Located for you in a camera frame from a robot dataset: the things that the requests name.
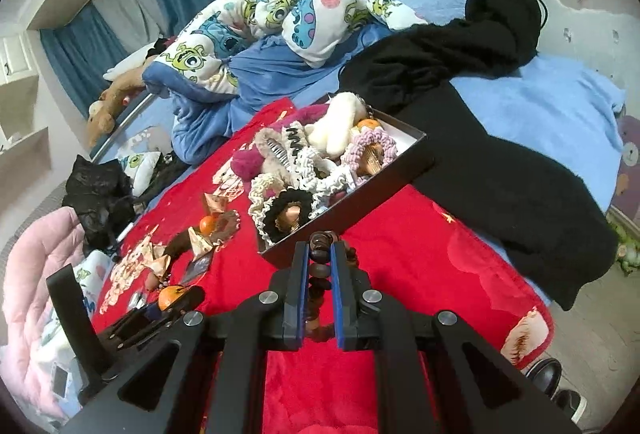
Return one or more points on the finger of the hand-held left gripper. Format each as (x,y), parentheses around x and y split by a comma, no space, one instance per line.
(135,325)
(194,299)

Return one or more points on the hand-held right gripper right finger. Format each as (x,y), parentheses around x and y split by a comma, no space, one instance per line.
(339,294)

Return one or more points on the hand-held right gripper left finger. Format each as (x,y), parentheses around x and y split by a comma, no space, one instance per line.
(301,294)

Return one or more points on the black storage box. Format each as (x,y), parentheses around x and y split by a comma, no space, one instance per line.
(370,209)

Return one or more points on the white printed cushion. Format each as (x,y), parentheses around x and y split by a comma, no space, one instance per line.
(92,271)

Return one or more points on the copper foil ornament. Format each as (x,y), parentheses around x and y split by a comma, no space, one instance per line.
(215,203)
(227,226)
(161,261)
(200,241)

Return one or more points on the pink quilt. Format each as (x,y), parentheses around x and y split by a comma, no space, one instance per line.
(30,274)

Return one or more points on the red printed blanket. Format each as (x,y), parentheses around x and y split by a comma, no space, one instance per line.
(400,254)

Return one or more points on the orange fruit on blanket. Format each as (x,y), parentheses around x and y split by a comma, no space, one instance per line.
(209,225)

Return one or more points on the black scrunchie cream trim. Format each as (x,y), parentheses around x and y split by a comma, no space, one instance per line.
(280,201)

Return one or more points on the cream ruffled scrunchie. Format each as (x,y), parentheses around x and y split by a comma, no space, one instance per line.
(257,199)

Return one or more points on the white ruffled scrunchie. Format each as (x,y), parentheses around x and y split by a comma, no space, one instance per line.
(345,181)
(307,159)

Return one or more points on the dark cloth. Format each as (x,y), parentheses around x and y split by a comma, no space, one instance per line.
(167,179)

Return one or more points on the black plastic bag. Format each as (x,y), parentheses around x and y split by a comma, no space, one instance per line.
(95,184)

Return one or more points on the gold hair clip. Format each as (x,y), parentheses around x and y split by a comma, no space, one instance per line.
(372,159)

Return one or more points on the magenta fluffy scrunchie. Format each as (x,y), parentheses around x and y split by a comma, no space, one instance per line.
(245,164)

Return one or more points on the green monster print pillow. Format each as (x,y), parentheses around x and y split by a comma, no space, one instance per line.
(137,164)

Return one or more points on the black zigzag hair clip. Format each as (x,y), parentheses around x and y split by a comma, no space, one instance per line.
(295,139)

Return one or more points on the lavender crochet scrunchie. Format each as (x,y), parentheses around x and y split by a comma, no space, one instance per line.
(389,147)

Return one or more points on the beige fluffy hair claw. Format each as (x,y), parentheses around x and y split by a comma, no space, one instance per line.
(267,142)

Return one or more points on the white shelf unit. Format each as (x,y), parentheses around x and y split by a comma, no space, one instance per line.
(20,149)

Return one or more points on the cream fluffy scrunchie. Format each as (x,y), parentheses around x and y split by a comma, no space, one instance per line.
(335,124)

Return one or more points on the dark pink fluffy scrunchie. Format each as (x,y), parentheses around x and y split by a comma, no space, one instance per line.
(305,115)

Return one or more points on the black hooded garment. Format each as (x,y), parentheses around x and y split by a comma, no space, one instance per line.
(500,194)

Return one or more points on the brown plush toy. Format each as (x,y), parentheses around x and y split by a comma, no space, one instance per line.
(115,94)

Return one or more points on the black leather shoe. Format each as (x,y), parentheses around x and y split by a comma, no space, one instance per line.
(570,406)
(545,374)

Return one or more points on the light blue blanket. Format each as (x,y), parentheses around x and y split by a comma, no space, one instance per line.
(540,114)

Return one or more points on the cartoon printed quilt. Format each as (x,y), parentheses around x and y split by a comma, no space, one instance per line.
(310,14)

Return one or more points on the small green toy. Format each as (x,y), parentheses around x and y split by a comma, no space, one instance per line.
(627,254)

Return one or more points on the white sheer curtain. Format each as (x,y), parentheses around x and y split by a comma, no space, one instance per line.
(130,4)

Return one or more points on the purple cartoon bed cover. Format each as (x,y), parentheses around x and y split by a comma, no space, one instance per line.
(627,154)

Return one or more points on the grey bed rail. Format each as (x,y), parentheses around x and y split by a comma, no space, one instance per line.
(125,124)

